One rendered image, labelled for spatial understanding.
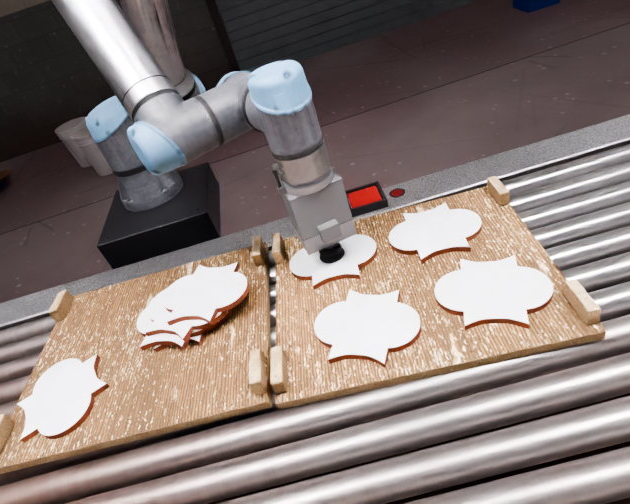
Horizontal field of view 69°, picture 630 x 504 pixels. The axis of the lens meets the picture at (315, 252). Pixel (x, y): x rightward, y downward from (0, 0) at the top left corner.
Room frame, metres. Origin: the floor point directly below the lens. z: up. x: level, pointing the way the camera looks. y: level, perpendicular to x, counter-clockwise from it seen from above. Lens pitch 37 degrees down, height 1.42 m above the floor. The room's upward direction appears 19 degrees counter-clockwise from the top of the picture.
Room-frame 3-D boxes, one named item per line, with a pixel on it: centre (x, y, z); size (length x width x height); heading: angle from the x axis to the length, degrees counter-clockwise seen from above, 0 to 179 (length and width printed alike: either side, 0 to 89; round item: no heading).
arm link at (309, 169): (0.60, -0.02, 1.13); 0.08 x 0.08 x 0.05
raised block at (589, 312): (0.35, -0.29, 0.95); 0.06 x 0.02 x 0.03; 172
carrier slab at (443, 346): (0.51, -0.12, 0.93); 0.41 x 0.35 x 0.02; 82
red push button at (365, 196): (0.76, -0.13, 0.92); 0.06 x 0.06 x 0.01; 85
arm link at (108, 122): (1.06, 0.32, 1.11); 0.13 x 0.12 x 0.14; 114
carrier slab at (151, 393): (0.56, 0.30, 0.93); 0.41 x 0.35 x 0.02; 84
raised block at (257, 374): (0.41, 0.12, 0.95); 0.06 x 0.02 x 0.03; 174
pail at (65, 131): (4.35, 1.70, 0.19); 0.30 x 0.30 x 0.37
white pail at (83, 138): (3.99, 1.45, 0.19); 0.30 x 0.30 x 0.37
